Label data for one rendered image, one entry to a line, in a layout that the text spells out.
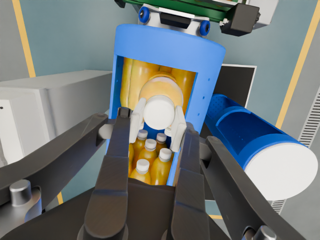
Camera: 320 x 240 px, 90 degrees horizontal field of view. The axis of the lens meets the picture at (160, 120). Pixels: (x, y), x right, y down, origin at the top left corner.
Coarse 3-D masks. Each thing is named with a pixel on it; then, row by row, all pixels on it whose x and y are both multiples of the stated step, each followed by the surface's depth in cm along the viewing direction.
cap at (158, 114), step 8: (152, 104) 19; (160, 104) 19; (168, 104) 19; (144, 112) 19; (152, 112) 19; (160, 112) 19; (168, 112) 19; (152, 120) 20; (160, 120) 20; (168, 120) 20; (160, 128) 20
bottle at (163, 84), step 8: (160, 72) 33; (168, 72) 36; (152, 80) 24; (160, 80) 24; (168, 80) 24; (176, 80) 32; (144, 88) 24; (152, 88) 22; (160, 88) 22; (168, 88) 22; (176, 88) 24; (144, 96) 23; (152, 96) 21; (160, 96) 21; (168, 96) 22; (176, 96) 23; (176, 104) 22
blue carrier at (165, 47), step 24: (120, 24) 35; (120, 48) 35; (144, 48) 31; (168, 48) 30; (192, 48) 31; (216, 48) 33; (120, 72) 49; (216, 72) 37; (192, 96) 35; (192, 120) 38; (168, 144) 67
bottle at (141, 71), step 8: (136, 64) 40; (144, 64) 39; (152, 64) 39; (136, 72) 40; (144, 72) 40; (152, 72) 40; (136, 80) 41; (144, 80) 40; (136, 88) 41; (128, 96) 44; (136, 96) 42; (128, 104) 44; (136, 104) 43; (144, 120) 48
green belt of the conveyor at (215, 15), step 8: (128, 0) 57; (136, 0) 57; (144, 0) 56; (152, 0) 56; (160, 0) 56; (168, 0) 55; (184, 0) 55; (192, 0) 55; (232, 0) 55; (168, 8) 58; (176, 8) 57; (184, 8) 57; (192, 8) 56; (200, 8) 56; (208, 8) 56; (216, 8) 56; (224, 8) 56; (200, 16) 58; (208, 16) 58; (216, 16) 57; (224, 16) 57
